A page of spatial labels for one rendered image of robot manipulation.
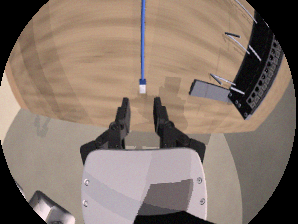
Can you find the white cable plug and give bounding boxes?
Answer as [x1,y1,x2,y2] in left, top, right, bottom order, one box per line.
[139,79,146,93]

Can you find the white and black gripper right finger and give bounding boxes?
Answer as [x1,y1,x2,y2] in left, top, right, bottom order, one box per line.
[153,97,206,164]

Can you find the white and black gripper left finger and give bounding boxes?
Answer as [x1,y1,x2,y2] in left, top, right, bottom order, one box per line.
[80,97,131,166]

